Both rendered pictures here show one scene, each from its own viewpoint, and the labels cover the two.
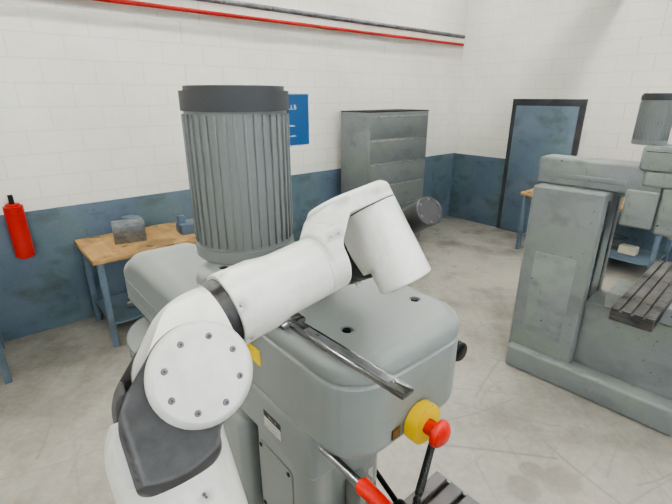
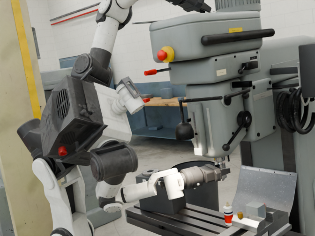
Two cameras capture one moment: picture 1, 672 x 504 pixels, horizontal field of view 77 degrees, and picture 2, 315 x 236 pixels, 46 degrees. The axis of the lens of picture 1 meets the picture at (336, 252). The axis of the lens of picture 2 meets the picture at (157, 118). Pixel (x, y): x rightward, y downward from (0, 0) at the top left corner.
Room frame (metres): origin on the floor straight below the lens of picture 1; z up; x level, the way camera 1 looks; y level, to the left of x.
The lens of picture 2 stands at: (0.38, -1.53, 1.76)
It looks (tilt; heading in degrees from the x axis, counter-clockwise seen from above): 9 degrees down; 89
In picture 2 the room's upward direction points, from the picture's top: 8 degrees counter-clockwise
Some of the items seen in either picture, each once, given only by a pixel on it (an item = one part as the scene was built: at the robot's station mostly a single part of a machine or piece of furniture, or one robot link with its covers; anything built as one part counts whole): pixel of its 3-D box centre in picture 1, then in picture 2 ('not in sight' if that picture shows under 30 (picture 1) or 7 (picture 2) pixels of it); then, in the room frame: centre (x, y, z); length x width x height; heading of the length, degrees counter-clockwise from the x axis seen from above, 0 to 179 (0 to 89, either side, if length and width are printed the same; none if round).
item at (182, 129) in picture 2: not in sight; (183, 130); (0.51, -0.13, 1.47); 0.07 x 0.07 x 0.06
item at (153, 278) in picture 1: (206, 304); (272, 59); (1.04, 0.35, 1.66); 0.80 x 0.23 x 0.20; 40
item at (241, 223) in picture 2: not in sight; (248, 221); (0.72, -0.13, 1.06); 0.12 x 0.06 x 0.04; 128
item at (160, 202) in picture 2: not in sight; (160, 189); (0.39, 0.35, 1.07); 0.22 x 0.12 x 0.20; 142
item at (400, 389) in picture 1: (333, 347); (155, 21); (0.46, 0.00, 1.89); 0.24 x 0.04 x 0.01; 42
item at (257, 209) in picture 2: not in sight; (255, 210); (0.76, -0.09, 1.08); 0.06 x 0.05 x 0.06; 128
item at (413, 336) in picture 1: (315, 324); (207, 36); (0.67, 0.04, 1.81); 0.47 x 0.26 x 0.16; 40
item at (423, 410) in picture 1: (422, 421); (167, 54); (0.48, -0.12, 1.76); 0.06 x 0.02 x 0.06; 130
